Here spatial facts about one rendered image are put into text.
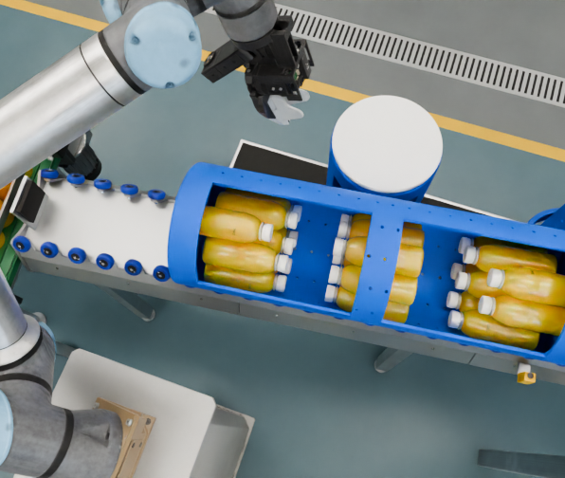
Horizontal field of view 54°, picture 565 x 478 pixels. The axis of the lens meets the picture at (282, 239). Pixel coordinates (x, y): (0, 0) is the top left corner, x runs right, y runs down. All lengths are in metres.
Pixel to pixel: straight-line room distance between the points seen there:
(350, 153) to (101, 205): 0.67
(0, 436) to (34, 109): 0.54
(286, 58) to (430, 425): 1.78
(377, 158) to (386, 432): 1.22
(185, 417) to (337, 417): 1.21
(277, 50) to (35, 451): 0.72
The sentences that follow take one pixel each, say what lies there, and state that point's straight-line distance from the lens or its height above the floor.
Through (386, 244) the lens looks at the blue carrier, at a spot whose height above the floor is 1.23.
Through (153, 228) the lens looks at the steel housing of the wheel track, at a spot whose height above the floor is 0.93.
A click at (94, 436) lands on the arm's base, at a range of 1.06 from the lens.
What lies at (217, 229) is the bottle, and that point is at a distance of 1.21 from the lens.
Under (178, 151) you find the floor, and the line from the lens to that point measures 2.66.
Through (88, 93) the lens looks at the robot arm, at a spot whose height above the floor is 1.81.
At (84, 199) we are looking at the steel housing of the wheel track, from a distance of 1.60.
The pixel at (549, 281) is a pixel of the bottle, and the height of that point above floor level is 1.17.
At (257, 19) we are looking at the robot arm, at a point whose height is 1.71.
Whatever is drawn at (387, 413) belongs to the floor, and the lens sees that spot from 2.32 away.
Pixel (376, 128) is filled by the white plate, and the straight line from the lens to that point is 1.47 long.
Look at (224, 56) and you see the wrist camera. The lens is 0.86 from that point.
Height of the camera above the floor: 2.29
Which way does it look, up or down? 71 degrees down
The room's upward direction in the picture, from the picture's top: 5 degrees counter-clockwise
